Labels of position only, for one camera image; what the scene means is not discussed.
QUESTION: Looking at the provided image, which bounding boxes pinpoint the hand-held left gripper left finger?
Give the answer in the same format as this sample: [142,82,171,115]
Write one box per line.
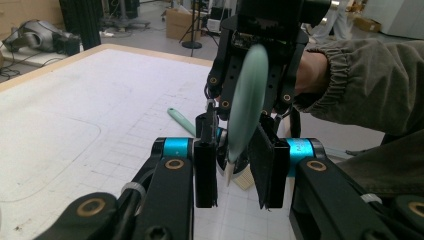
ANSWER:
[152,112,220,209]

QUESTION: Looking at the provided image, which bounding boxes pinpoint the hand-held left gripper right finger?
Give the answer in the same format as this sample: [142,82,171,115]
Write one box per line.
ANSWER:
[248,114,327,210]

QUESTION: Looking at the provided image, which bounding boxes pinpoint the cream pastry brush green handle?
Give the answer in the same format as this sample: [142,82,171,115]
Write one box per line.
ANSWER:
[167,107,257,192]

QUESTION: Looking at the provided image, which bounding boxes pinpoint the cream spatula with green handle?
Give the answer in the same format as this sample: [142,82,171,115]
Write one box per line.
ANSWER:
[225,44,270,188]

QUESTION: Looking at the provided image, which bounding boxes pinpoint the black tripod stand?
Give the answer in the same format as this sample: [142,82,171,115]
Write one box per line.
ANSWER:
[179,0,204,50]

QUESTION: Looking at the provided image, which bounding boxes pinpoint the brown cardboard box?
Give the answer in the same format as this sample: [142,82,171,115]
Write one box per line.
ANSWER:
[165,8,201,43]
[0,0,63,39]

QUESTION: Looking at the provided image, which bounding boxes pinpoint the white grid mat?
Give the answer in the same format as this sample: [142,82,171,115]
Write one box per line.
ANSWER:
[0,49,301,240]

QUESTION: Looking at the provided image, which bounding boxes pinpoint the white floor board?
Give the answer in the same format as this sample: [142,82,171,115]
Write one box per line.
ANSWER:
[0,43,84,68]

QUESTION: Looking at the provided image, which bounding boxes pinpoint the grey rounded device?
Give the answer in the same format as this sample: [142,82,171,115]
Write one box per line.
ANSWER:
[1,19,83,56]

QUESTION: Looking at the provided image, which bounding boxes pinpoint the right hand-held gripper black cable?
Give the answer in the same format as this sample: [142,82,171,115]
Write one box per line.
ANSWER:
[273,106,303,139]

